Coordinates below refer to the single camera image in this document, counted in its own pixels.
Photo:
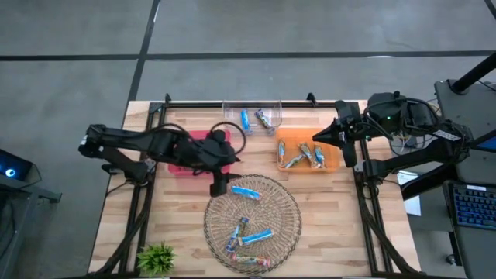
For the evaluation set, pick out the silver tan granola bar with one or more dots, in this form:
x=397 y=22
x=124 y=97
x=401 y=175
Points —
x=294 y=160

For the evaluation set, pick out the black metal table frame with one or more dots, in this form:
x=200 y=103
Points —
x=186 y=104

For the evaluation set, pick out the small green artificial plant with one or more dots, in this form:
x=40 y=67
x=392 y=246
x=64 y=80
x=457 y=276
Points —
x=157 y=259

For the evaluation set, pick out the backlit computer keyboard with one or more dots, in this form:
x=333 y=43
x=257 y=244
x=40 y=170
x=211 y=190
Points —
x=474 y=207

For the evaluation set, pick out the dark purple silver granola bar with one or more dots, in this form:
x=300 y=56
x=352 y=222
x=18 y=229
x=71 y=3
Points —
x=237 y=234
x=264 y=121

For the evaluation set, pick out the black slanted pole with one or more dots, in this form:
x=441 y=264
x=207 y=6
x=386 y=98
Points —
x=472 y=73

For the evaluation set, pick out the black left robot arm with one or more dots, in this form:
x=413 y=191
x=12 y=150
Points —
x=128 y=139

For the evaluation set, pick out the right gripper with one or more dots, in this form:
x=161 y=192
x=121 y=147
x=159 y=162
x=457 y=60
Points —
x=348 y=124

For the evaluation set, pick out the blue orange granola bar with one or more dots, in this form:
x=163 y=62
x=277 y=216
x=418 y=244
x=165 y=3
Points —
x=320 y=155

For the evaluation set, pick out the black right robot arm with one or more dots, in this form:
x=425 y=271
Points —
x=410 y=157

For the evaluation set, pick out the black caster wheel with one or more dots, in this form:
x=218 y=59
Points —
x=450 y=259

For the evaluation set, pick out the black computer with blue light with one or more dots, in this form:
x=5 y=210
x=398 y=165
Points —
x=15 y=166

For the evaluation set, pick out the white paper sheet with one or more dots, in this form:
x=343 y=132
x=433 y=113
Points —
x=414 y=205

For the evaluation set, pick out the dark grey cart top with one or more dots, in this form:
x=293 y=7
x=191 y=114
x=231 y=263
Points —
x=480 y=112

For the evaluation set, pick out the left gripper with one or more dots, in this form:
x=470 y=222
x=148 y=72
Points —
x=219 y=186

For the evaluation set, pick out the grey desk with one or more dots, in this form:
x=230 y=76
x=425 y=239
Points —
x=476 y=252

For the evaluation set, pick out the yellow blue granola bar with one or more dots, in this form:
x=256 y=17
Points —
x=281 y=153

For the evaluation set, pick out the orange plastic tray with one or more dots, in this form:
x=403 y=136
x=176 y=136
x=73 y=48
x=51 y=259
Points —
x=298 y=133

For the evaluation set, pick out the red logo Chewy granola bar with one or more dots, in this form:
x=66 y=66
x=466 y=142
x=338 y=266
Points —
x=252 y=260

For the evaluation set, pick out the tablet with blue screen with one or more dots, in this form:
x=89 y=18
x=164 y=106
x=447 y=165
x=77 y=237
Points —
x=486 y=144

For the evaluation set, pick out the yellow green granola bar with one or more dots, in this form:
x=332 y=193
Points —
x=307 y=154

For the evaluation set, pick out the bright blue granola bar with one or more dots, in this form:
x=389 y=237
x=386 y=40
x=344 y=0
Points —
x=245 y=121
x=255 y=237
x=246 y=192

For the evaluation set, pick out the round woven wicker basket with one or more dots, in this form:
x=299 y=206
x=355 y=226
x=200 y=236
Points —
x=279 y=201

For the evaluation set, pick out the clear plastic bin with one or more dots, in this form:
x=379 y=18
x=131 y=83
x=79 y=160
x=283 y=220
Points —
x=232 y=112

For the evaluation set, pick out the pink plastic tray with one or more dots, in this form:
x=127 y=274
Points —
x=199 y=134

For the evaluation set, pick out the grey metal stand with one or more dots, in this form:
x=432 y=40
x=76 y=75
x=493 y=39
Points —
x=38 y=192

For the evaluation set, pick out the black cart leg bar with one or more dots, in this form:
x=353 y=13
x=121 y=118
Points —
x=426 y=184

